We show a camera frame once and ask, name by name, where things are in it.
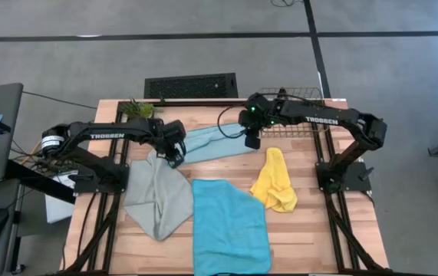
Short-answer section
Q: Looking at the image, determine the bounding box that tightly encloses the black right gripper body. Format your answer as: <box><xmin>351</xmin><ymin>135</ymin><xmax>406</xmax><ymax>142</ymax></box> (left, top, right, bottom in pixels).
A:
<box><xmin>237</xmin><ymin>93</ymin><xmax>281</xmax><ymax>130</ymax></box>

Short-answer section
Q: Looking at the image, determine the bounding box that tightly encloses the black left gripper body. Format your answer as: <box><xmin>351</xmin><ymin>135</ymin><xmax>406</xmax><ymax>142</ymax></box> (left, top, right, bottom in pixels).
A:
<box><xmin>156</xmin><ymin>119</ymin><xmax>188</xmax><ymax>155</ymax></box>

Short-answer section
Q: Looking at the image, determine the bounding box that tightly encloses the pale blue microfiber towel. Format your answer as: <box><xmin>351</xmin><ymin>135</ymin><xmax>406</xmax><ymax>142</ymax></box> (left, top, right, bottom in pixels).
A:
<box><xmin>179</xmin><ymin>122</ymin><xmax>258</xmax><ymax>166</ymax></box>

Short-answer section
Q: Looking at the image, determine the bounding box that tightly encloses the yellow microfiber towel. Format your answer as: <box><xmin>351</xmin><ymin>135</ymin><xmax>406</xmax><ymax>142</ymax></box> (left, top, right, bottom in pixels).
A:
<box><xmin>249</xmin><ymin>146</ymin><xmax>298</xmax><ymax>214</ymax></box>

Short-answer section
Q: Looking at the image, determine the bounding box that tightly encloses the turquoise microfiber towel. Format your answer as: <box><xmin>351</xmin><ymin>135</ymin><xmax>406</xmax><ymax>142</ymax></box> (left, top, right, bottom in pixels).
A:
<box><xmin>191</xmin><ymin>178</ymin><xmax>272</xmax><ymax>276</ymax></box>

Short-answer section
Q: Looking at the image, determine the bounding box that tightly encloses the grey microfiber towel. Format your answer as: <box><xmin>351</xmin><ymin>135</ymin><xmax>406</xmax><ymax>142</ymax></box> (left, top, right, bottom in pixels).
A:
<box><xmin>123</xmin><ymin>150</ymin><xmax>195</xmax><ymax>242</ymax></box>

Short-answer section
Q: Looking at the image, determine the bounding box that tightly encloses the potted succulent plant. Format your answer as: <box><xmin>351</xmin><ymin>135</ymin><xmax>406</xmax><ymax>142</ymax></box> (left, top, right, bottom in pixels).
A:
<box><xmin>120</xmin><ymin>97</ymin><xmax>162</xmax><ymax>120</ymax></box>

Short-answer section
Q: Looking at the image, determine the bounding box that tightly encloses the black power strip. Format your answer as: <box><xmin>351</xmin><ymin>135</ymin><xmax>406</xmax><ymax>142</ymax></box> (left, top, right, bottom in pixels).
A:
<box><xmin>36</xmin><ymin>155</ymin><xmax>70</xmax><ymax>173</ymax></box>

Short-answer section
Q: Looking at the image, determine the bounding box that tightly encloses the white box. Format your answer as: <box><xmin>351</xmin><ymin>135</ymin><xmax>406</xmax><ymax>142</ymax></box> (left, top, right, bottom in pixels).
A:
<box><xmin>44</xmin><ymin>172</ymin><xmax>76</xmax><ymax>224</ymax></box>

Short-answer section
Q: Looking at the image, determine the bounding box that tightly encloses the black metal desk beam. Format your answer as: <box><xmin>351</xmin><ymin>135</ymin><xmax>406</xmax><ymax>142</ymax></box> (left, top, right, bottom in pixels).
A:
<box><xmin>5</xmin><ymin>159</ymin><xmax>76</xmax><ymax>205</ymax></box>

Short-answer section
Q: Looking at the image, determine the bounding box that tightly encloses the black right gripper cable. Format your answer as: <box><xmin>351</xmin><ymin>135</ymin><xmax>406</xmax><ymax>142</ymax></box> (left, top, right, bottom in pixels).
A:
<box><xmin>217</xmin><ymin>101</ymin><xmax>249</xmax><ymax>140</ymax></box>

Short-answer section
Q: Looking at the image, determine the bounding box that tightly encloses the gold wire basket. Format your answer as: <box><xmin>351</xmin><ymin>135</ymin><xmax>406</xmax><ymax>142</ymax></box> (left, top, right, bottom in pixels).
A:
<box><xmin>259</xmin><ymin>87</ymin><xmax>327</xmax><ymax>139</ymax></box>

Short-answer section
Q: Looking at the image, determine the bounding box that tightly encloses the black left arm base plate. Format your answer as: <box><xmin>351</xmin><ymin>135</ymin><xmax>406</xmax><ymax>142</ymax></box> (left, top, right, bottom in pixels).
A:
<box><xmin>73</xmin><ymin>163</ymin><xmax>130</xmax><ymax>194</ymax></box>

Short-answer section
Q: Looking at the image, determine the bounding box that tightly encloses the black aluminium table frame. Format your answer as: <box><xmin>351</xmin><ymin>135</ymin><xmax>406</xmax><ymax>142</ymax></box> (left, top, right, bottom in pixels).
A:
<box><xmin>55</xmin><ymin>99</ymin><xmax>394</xmax><ymax>276</ymax></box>

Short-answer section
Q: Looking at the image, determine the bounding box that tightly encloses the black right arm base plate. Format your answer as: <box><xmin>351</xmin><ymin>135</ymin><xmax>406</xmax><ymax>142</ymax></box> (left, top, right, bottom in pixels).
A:
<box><xmin>315</xmin><ymin>160</ymin><xmax>372</xmax><ymax>192</ymax></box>

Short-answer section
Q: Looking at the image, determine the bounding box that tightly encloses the thin black floor cable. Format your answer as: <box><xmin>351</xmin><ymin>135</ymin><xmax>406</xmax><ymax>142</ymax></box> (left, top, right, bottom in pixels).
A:
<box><xmin>21</xmin><ymin>90</ymin><xmax>99</xmax><ymax>110</ymax></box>

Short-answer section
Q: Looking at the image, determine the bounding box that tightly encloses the yellow cable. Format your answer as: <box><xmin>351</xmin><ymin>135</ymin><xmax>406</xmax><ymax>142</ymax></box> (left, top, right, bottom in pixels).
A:
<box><xmin>21</xmin><ymin>141</ymin><xmax>45</xmax><ymax>166</ymax></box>

